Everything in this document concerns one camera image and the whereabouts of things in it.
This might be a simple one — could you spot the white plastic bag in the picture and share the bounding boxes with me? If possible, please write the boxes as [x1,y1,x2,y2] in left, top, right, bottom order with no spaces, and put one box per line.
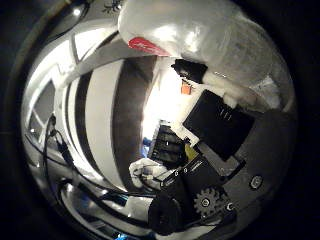
[117,0,295,112]

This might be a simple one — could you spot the black shelf rack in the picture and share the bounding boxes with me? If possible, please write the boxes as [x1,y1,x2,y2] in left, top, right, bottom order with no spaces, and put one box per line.
[148,123,188,168]

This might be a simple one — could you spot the white framed window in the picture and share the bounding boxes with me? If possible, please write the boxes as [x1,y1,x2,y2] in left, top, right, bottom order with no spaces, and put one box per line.
[27,79,58,142]

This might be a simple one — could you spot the orange wall poster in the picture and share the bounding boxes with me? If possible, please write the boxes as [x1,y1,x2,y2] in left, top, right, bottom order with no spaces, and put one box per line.
[180,79,194,96]

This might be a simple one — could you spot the black cable bundle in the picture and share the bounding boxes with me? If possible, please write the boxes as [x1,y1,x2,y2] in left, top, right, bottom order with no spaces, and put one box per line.
[41,114,158,198]

